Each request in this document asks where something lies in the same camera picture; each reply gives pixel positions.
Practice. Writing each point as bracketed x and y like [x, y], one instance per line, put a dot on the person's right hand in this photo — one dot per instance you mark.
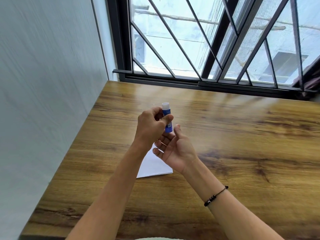
[178, 153]

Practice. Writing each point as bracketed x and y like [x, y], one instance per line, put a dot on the person's left hand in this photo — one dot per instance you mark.
[148, 127]

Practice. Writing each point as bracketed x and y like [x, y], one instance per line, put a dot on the person's left thumb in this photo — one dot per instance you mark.
[167, 119]

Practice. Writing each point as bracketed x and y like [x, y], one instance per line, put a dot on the person's right middle finger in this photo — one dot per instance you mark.
[162, 144]

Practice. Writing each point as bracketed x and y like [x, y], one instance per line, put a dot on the person's right thumb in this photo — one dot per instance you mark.
[179, 134]

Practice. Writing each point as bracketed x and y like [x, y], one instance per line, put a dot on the blue glue stick white cap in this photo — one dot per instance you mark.
[168, 111]

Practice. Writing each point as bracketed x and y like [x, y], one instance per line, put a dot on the person's right forearm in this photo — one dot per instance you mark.
[225, 207]

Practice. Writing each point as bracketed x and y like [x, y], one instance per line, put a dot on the person's left forearm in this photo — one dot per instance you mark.
[112, 197]

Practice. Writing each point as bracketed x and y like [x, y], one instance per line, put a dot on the white paper sheet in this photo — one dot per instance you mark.
[153, 167]

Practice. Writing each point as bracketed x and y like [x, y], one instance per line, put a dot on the black metal window grille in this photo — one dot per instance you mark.
[175, 42]

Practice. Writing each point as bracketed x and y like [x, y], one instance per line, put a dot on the light green shirt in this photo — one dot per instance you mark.
[160, 238]

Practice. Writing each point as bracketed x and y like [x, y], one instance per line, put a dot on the black window frame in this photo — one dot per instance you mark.
[120, 47]

